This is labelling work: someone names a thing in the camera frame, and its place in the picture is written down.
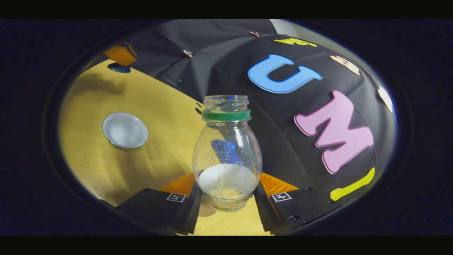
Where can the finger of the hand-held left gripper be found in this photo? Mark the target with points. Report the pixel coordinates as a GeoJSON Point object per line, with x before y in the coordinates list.
{"type": "Point", "coordinates": [120, 55]}

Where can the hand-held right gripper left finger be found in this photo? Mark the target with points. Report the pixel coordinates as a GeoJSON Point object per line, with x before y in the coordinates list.
{"type": "Point", "coordinates": [191, 216]}

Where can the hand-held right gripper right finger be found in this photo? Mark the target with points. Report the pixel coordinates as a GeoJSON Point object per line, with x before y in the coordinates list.
{"type": "Point", "coordinates": [263, 212]}

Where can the blue white teacup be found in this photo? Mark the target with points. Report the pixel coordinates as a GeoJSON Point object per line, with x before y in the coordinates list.
{"type": "Point", "coordinates": [125, 130]}

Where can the clear plastic water bottle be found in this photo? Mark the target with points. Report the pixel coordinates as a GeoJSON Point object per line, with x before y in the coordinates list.
{"type": "Point", "coordinates": [226, 141]}

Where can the silver backdrop clip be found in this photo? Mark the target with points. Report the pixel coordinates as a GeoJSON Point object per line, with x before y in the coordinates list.
{"type": "Point", "coordinates": [187, 53]}

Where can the blue folded towel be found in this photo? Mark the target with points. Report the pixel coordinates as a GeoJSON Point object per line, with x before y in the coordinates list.
{"type": "Point", "coordinates": [226, 152]}

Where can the black backdrop cloth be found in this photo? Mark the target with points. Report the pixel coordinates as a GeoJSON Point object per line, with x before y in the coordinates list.
{"type": "Point", "coordinates": [283, 117]}

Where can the copper backdrop clip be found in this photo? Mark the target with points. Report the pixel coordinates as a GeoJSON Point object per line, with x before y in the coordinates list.
{"type": "Point", "coordinates": [254, 34]}

